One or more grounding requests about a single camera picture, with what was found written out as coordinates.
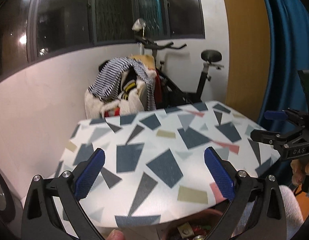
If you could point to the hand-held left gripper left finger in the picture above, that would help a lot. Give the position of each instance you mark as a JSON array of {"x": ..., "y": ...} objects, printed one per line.
[{"x": 90, "y": 172}]

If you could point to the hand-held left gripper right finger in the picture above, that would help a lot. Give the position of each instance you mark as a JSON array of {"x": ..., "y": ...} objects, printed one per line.
[{"x": 219, "y": 172}]

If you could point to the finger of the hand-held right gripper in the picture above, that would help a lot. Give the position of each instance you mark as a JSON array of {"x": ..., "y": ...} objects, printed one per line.
[
  {"x": 267, "y": 133},
  {"x": 275, "y": 115}
]

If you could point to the brown round bin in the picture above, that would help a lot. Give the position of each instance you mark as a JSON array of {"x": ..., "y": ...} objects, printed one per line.
[{"x": 214, "y": 213}]

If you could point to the person's right forearm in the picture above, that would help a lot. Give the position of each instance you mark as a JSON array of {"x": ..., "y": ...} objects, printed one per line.
[{"x": 289, "y": 205}]

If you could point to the person's right hand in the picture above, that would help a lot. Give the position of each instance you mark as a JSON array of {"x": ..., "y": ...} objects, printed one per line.
[{"x": 297, "y": 172}]

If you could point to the person's left hand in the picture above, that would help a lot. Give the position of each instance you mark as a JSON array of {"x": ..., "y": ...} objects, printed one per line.
[{"x": 115, "y": 236}]

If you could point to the white fleece blanket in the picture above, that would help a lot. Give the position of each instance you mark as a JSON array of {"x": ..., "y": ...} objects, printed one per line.
[{"x": 94, "y": 107}]

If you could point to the geometric patterned table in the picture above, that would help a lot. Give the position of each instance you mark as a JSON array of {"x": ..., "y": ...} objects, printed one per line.
[{"x": 144, "y": 135}]

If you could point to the blue curtain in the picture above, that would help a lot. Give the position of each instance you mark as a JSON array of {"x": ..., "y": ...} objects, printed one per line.
[{"x": 289, "y": 42}]

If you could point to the wooden door panel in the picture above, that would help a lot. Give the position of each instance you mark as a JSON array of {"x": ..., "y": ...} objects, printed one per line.
[{"x": 244, "y": 55}]

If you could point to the black exercise bike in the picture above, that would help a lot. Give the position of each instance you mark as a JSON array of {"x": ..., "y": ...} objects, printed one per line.
[{"x": 211, "y": 55}]

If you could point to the dark jacket with yellow stripes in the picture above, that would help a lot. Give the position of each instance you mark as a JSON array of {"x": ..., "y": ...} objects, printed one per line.
[{"x": 128, "y": 85}]

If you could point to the striped shirt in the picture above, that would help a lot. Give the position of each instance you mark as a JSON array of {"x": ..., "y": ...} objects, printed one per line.
[{"x": 109, "y": 77}]

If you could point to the red cloth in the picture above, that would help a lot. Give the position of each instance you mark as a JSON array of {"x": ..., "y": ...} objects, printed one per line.
[{"x": 158, "y": 87}]

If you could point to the beige chair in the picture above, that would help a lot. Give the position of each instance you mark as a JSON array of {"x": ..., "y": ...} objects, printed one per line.
[{"x": 147, "y": 60}]

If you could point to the white plastic bag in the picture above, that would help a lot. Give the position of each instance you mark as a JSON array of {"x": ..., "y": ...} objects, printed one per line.
[{"x": 138, "y": 25}]

